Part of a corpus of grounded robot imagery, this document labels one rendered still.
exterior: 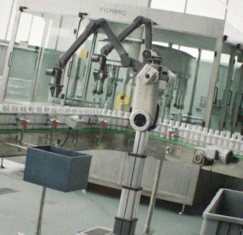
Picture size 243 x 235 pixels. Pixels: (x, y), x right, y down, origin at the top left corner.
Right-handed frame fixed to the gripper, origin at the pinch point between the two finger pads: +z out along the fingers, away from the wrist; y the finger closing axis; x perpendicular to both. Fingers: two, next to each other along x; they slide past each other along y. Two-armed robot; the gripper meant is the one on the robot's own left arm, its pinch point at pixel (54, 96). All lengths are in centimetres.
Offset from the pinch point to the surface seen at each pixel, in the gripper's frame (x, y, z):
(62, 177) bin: -81, 55, 43
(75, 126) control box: 5.7, 18.1, 19.1
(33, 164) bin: -81, 34, 39
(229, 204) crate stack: -180, 175, 20
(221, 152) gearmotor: 91, 112, 24
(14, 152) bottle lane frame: -55, 4, 39
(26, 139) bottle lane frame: -41, 4, 31
